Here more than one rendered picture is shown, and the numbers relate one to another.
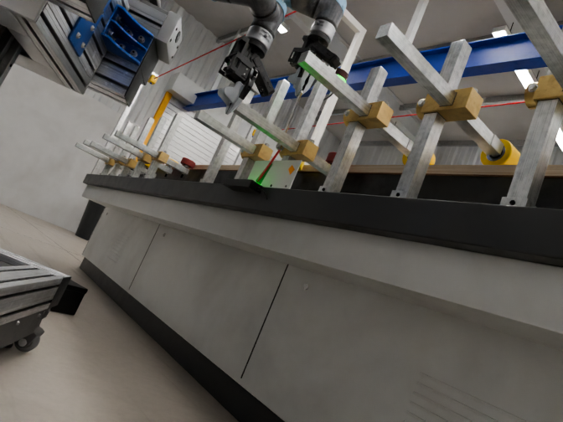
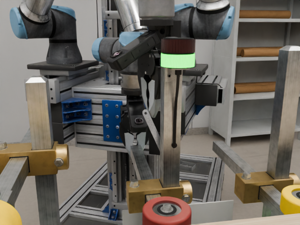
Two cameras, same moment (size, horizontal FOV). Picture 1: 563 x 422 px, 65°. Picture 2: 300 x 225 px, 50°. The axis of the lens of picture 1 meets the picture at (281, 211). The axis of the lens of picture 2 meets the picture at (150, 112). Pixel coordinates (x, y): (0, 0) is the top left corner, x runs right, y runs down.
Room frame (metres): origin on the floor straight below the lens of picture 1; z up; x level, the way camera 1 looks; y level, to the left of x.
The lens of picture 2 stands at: (1.57, -0.54, 1.19)
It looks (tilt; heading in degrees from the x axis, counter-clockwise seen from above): 15 degrees down; 114
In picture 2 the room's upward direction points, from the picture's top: straight up
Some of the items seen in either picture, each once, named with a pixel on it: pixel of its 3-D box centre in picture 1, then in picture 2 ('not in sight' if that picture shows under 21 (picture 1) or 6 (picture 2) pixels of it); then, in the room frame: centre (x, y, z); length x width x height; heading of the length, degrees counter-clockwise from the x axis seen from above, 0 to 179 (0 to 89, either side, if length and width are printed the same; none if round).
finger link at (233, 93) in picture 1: (231, 95); (128, 143); (1.15, 0.25, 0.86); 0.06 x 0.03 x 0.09; 124
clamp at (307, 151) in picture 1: (297, 151); (159, 194); (1.34, 0.02, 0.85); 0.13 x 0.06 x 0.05; 34
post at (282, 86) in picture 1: (260, 136); (279, 156); (1.56, 0.18, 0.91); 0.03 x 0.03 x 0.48; 34
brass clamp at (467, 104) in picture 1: (446, 106); not in sight; (0.92, -0.25, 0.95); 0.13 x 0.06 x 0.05; 34
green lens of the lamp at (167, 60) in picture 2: not in sight; (177, 59); (1.38, 0.00, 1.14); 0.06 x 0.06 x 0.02
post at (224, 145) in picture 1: (227, 137); not in sight; (1.78, 0.33, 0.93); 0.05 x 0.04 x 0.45; 34
